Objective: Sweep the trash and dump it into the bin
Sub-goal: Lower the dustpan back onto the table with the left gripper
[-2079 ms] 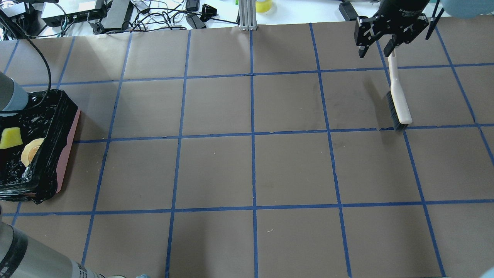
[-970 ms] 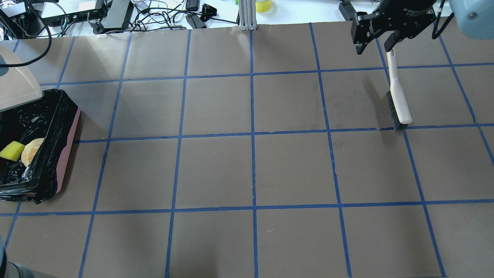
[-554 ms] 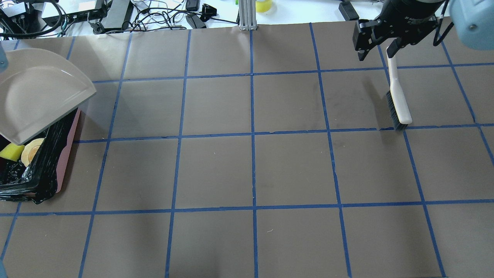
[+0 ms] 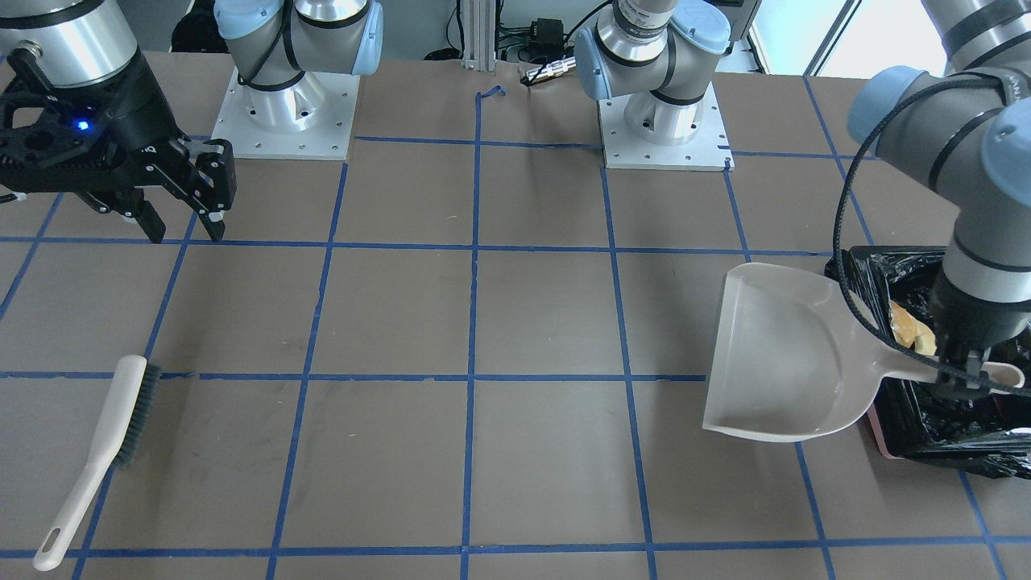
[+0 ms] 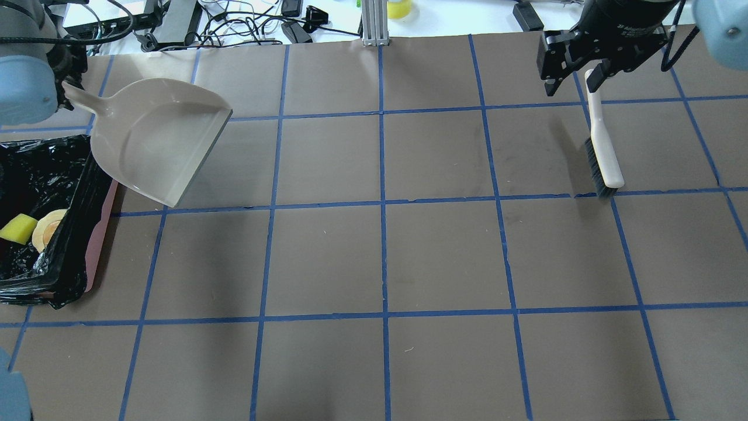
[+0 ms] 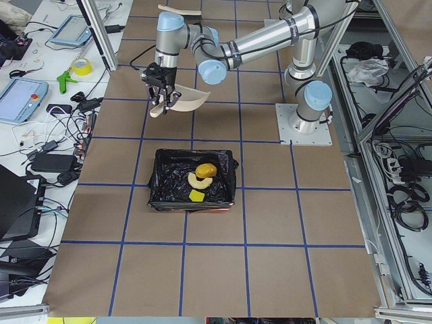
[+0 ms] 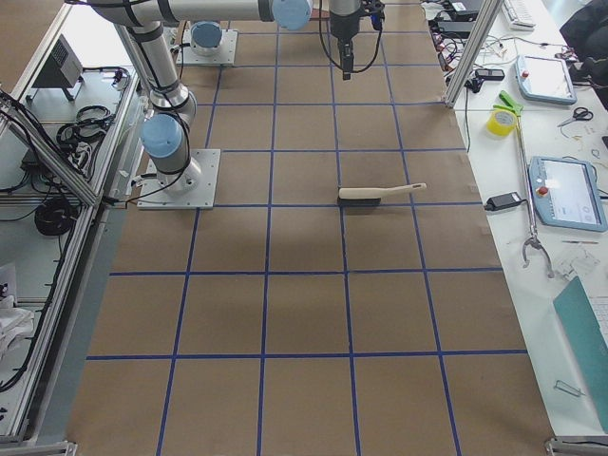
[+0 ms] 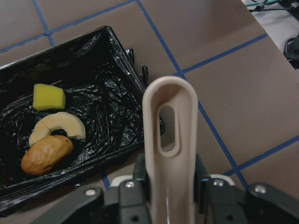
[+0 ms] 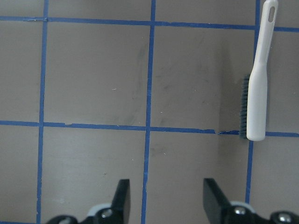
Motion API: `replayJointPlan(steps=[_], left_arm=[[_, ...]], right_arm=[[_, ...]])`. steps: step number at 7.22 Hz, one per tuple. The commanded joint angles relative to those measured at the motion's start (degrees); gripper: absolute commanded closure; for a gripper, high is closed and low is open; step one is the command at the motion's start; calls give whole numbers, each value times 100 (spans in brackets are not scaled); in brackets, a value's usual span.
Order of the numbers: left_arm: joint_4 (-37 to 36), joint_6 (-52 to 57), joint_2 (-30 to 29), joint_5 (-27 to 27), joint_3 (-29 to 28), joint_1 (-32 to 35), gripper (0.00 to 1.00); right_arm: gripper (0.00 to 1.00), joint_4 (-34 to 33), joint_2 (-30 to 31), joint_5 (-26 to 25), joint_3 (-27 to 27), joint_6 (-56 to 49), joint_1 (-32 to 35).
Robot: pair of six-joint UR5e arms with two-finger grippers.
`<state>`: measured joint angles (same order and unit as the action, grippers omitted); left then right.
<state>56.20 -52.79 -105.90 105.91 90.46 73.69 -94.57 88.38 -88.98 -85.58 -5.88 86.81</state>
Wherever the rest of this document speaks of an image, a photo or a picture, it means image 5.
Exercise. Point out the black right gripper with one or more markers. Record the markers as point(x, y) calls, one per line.
point(615, 24)

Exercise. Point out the pink tray under bin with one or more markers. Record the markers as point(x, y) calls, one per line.
point(97, 238)

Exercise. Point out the pale yellow scrap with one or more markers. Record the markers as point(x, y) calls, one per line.
point(45, 229)

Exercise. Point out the yellow green sponge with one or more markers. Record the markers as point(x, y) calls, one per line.
point(19, 229)

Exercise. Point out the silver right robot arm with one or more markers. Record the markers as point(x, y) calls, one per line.
point(722, 24)

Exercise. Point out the aluminium frame post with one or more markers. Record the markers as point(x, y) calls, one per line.
point(374, 23)

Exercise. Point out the beige plastic dustpan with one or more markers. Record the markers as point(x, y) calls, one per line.
point(153, 135)

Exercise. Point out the black trash bin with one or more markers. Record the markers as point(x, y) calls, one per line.
point(52, 195)

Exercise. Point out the black power adapter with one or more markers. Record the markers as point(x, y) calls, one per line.
point(527, 18)

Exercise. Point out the yellow tape roll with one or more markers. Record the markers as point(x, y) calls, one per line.
point(398, 9)

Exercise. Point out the white hand brush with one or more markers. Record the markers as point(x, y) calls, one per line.
point(606, 173)

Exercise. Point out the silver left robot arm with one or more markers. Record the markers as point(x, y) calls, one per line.
point(35, 61)

